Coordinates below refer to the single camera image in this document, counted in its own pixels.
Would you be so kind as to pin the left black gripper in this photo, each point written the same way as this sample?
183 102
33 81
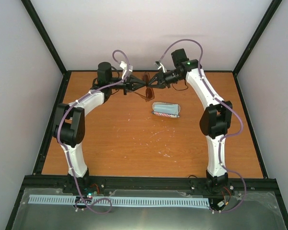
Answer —
128 84

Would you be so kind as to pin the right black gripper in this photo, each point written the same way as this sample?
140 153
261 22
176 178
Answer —
161 80

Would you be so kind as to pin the brown tinted sunglasses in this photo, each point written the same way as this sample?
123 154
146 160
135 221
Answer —
149 92

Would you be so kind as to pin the flag pattern glasses case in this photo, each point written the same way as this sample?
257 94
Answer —
163 114

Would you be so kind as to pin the blue cleaning cloth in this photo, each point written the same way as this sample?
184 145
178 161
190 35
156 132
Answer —
171 109

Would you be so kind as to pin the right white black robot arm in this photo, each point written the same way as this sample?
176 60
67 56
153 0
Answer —
216 119

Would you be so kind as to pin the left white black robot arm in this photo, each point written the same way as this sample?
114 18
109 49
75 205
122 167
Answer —
69 122

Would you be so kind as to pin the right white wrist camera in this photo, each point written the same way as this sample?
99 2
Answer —
160 66

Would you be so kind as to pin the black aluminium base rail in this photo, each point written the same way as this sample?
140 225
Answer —
191 186

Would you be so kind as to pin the light blue slotted cable duct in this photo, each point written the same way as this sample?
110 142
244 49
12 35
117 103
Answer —
124 201

